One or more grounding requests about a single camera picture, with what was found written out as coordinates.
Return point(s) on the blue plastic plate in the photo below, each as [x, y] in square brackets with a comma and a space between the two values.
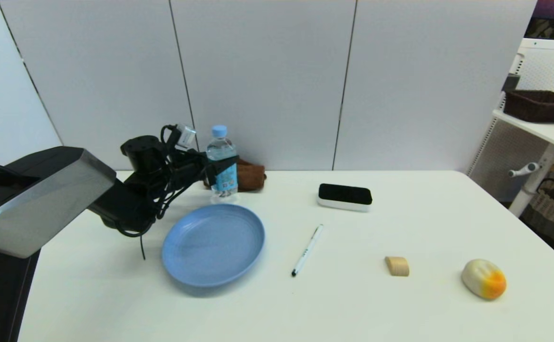
[213, 246]

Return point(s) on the dark brown wicker basket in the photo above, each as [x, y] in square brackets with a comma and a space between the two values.
[537, 106]

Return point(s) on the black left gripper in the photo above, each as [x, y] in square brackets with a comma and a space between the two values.
[192, 164]

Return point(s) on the white pegboard shelf desk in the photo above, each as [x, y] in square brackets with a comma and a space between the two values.
[543, 133]

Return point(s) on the white pen with black tip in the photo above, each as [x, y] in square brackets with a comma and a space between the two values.
[307, 250]

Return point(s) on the white and orange toy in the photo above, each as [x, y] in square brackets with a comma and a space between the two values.
[482, 278]

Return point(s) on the black and white eraser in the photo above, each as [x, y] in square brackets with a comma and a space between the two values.
[344, 194]

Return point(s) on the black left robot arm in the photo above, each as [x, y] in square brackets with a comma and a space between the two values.
[44, 199]

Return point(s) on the brown folded cloth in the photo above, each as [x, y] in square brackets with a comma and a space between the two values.
[252, 178]

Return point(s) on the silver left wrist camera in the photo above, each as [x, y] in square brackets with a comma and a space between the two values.
[186, 135]

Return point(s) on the small dark box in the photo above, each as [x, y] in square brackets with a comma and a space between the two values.
[510, 83]

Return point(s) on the clear soda water bottle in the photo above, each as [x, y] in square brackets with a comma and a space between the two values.
[220, 147]

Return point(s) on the small wooden block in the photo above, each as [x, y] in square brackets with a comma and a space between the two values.
[397, 266]

